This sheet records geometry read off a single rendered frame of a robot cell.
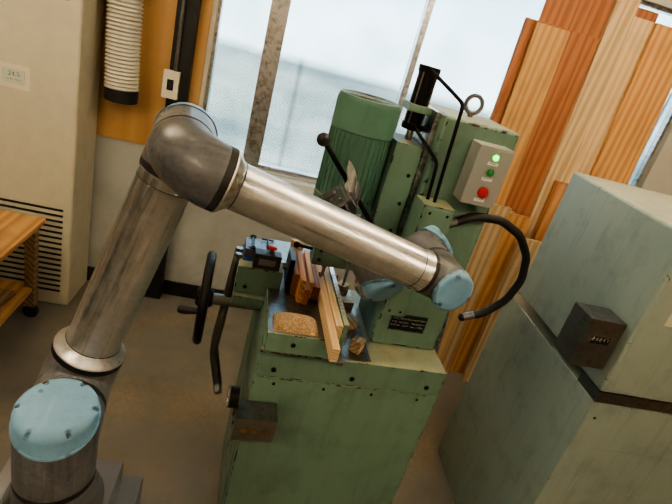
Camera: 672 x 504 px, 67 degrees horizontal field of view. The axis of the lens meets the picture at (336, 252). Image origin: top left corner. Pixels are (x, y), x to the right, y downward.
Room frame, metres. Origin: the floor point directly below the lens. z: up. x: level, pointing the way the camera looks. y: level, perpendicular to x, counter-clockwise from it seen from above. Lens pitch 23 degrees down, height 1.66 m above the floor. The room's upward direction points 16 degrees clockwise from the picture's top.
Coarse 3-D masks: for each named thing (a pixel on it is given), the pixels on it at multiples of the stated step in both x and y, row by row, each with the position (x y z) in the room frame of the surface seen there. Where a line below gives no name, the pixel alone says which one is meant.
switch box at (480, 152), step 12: (480, 144) 1.33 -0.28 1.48; (492, 144) 1.38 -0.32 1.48; (468, 156) 1.37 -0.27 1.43; (480, 156) 1.33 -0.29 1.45; (504, 156) 1.34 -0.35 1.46; (468, 168) 1.35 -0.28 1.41; (480, 168) 1.33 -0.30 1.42; (492, 168) 1.34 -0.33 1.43; (504, 168) 1.35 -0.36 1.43; (468, 180) 1.33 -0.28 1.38; (480, 180) 1.33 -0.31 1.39; (492, 180) 1.34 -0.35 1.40; (456, 192) 1.36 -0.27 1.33; (468, 192) 1.33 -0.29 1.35; (492, 192) 1.35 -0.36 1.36; (480, 204) 1.34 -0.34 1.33; (492, 204) 1.35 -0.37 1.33
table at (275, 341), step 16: (288, 288) 1.38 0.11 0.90; (240, 304) 1.31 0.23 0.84; (256, 304) 1.32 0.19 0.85; (272, 304) 1.26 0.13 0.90; (288, 304) 1.28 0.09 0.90; (272, 320) 1.18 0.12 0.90; (320, 320) 1.25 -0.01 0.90; (272, 336) 1.12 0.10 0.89; (288, 336) 1.13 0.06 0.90; (304, 336) 1.15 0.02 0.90; (320, 336) 1.17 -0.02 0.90; (288, 352) 1.14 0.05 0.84; (304, 352) 1.15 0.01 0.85; (320, 352) 1.16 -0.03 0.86
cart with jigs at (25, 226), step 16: (0, 224) 1.90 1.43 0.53; (16, 224) 1.94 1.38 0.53; (32, 224) 1.98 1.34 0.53; (0, 240) 1.78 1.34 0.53; (16, 240) 1.81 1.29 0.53; (32, 240) 2.00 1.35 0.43; (0, 256) 1.67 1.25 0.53; (32, 256) 2.00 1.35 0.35; (32, 272) 2.00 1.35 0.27; (0, 288) 1.91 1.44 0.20; (16, 288) 1.97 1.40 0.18; (32, 288) 2.00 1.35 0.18; (0, 304) 1.80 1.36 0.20; (16, 304) 1.85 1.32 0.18; (32, 304) 2.00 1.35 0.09; (0, 320) 1.72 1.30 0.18
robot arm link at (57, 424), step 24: (48, 384) 0.75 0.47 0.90; (72, 384) 0.76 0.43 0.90; (24, 408) 0.68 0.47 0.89; (48, 408) 0.70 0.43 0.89; (72, 408) 0.71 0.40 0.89; (96, 408) 0.73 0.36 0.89; (24, 432) 0.64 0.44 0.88; (48, 432) 0.65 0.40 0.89; (72, 432) 0.67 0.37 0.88; (96, 432) 0.72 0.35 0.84; (24, 456) 0.63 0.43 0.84; (48, 456) 0.64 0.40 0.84; (72, 456) 0.66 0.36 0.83; (96, 456) 0.73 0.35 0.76; (24, 480) 0.63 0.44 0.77; (48, 480) 0.64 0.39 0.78; (72, 480) 0.66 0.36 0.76
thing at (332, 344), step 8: (320, 296) 1.33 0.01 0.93; (320, 304) 1.30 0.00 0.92; (328, 304) 1.28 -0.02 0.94; (320, 312) 1.28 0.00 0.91; (328, 312) 1.23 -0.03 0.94; (328, 320) 1.19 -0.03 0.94; (328, 328) 1.15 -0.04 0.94; (328, 336) 1.13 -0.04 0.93; (336, 336) 1.13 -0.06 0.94; (328, 344) 1.11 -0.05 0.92; (336, 344) 1.09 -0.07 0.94; (328, 352) 1.09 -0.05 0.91; (336, 352) 1.07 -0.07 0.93; (336, 360) 1.07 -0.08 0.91
